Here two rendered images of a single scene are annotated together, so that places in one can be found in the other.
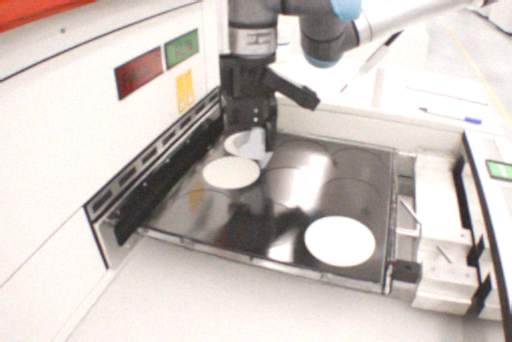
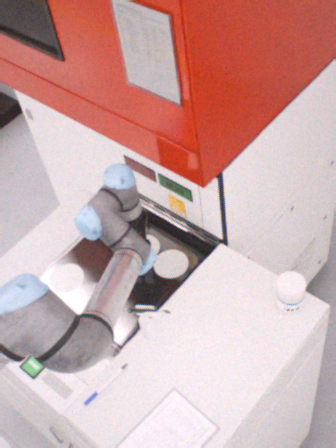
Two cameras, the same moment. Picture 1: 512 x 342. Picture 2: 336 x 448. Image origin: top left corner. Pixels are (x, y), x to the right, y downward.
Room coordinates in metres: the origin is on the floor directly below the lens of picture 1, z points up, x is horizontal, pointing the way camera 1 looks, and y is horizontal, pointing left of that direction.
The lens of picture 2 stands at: (1.17, -0.85, 2.30)
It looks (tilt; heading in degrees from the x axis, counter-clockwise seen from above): 51 degrees down; 120
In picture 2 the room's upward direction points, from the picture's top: 11 degrees counter-clockwise
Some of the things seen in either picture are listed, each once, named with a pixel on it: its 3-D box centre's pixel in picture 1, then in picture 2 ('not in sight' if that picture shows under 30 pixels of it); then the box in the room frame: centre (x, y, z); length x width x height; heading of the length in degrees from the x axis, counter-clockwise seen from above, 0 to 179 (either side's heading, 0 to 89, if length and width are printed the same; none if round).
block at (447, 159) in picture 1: (434, 158); (100, 375); (0.60, -0.35, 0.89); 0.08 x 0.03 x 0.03; 72
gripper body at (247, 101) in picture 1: (248, 89); (132, 224); (0.55, 0.02, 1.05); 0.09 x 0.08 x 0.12; 106
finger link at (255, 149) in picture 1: (254, 150); not in sight; (0.54, 0.01, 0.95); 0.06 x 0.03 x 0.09; 106
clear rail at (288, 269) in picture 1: (253, 261); (75, 243); (0.34, 0.01, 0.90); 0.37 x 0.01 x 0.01; 72
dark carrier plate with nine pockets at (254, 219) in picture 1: (287, 184); (118, 271); (0.51, -0.05, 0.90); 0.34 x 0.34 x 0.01; 72
